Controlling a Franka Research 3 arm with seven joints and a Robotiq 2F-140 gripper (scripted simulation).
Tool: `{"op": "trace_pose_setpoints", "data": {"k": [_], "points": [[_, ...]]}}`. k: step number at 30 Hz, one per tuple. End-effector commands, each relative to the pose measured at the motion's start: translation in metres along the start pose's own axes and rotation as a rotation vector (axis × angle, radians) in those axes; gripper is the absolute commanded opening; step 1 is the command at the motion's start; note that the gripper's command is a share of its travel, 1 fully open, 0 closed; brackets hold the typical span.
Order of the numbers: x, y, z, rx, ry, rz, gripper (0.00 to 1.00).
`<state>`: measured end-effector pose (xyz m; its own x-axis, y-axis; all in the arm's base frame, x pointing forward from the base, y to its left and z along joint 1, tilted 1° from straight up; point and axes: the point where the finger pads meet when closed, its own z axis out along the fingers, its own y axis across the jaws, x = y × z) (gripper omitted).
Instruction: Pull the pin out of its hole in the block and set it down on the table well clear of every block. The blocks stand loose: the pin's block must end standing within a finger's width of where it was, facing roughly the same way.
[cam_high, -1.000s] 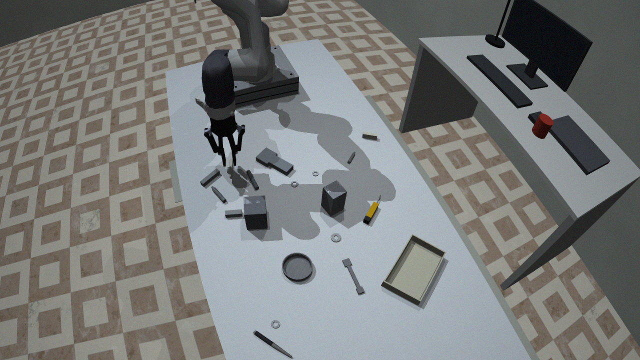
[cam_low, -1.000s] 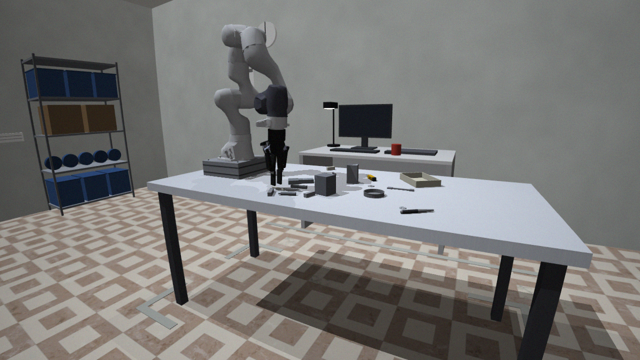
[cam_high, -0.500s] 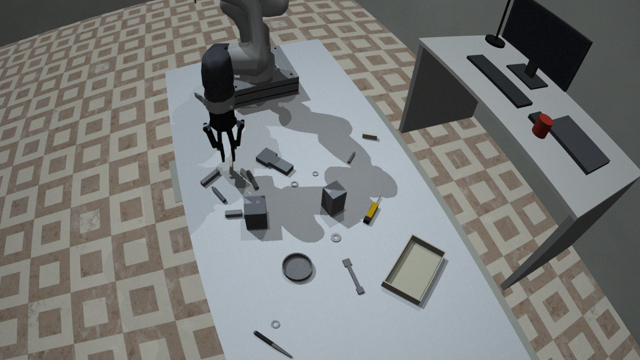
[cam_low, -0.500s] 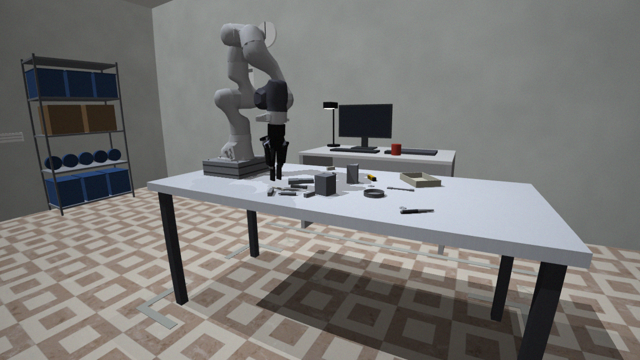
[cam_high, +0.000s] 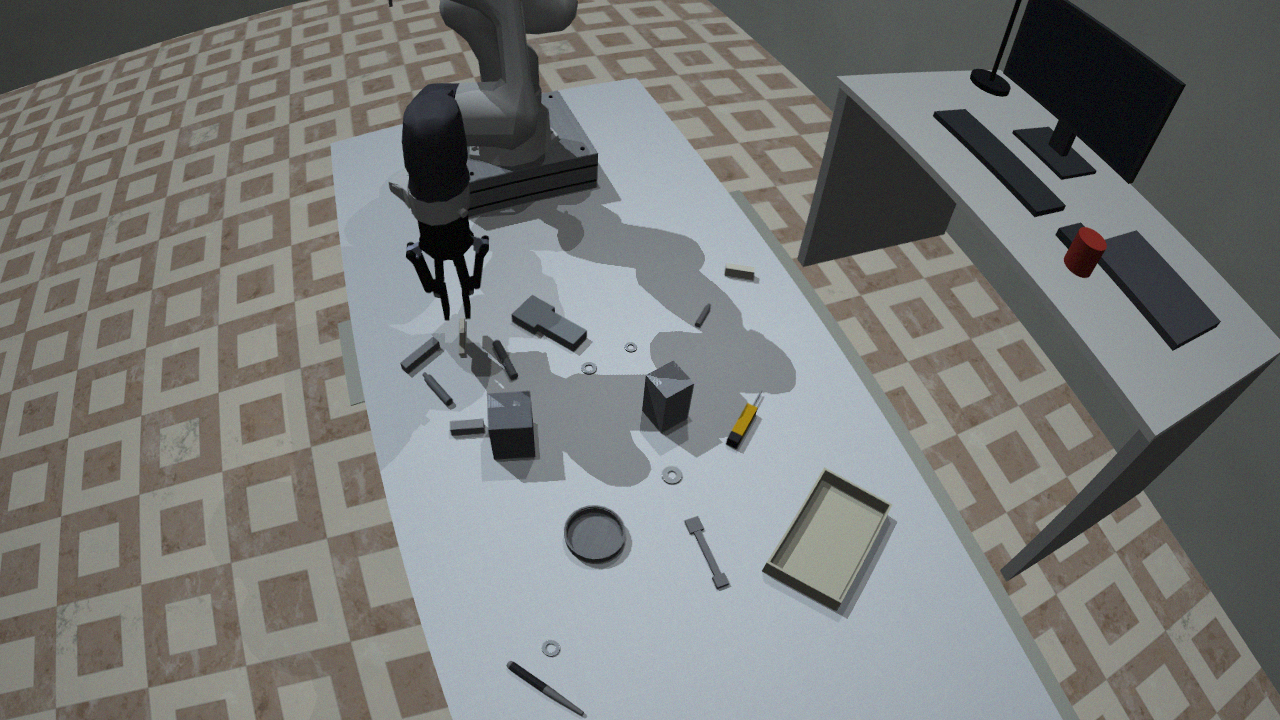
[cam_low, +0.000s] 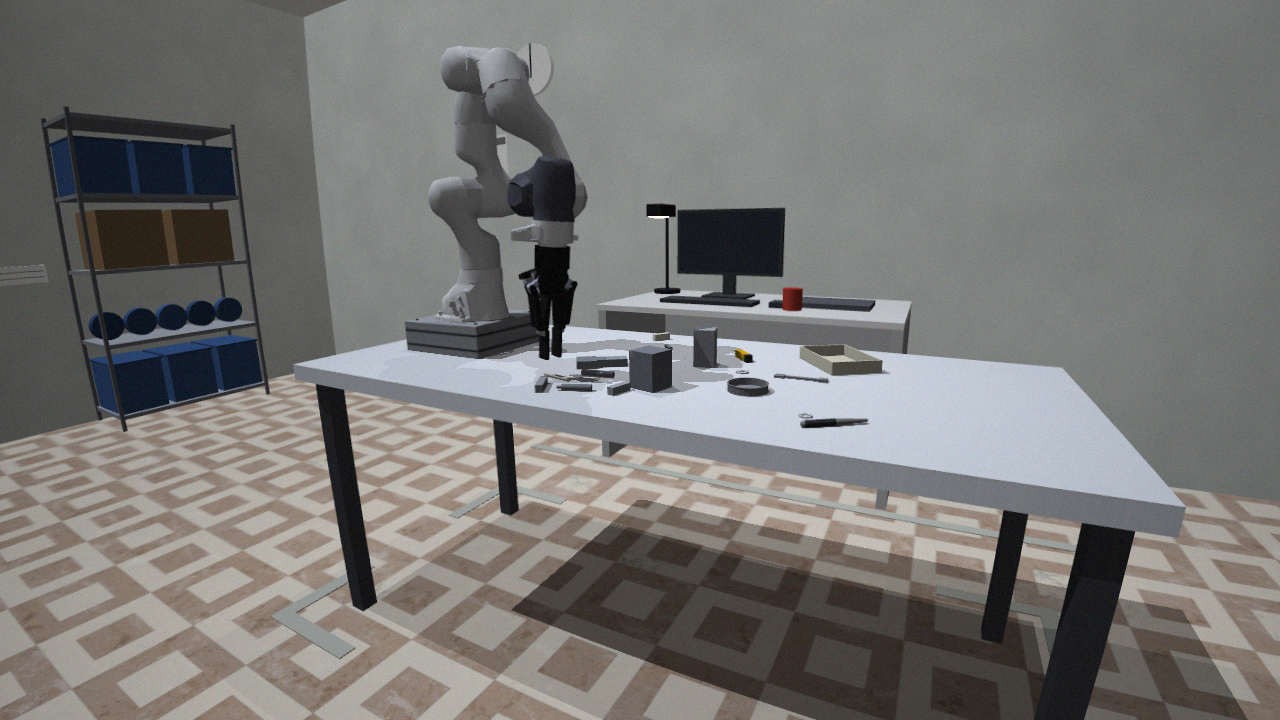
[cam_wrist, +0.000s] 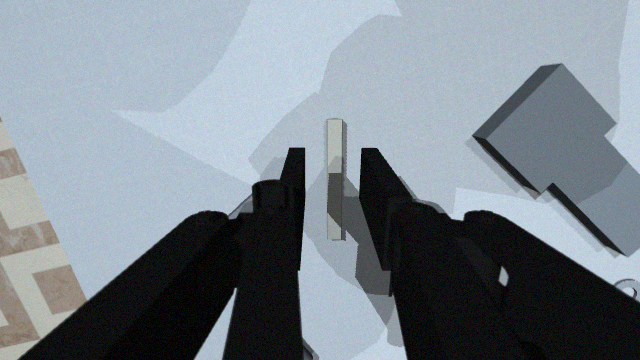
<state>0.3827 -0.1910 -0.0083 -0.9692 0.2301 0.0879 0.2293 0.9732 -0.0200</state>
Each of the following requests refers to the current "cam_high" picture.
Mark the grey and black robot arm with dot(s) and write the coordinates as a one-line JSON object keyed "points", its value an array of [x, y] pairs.
{"points": [[501, 114]]}

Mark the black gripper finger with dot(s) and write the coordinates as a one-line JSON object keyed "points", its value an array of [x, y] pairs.
{"points": [[415, 256], [468, 284]]}

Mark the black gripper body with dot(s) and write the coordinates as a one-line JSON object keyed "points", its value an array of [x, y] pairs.
{"points": [[456, 233]]}

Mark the shallow beige rectangular tray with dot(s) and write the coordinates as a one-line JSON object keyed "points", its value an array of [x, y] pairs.
{"points": [[832, 534]]}

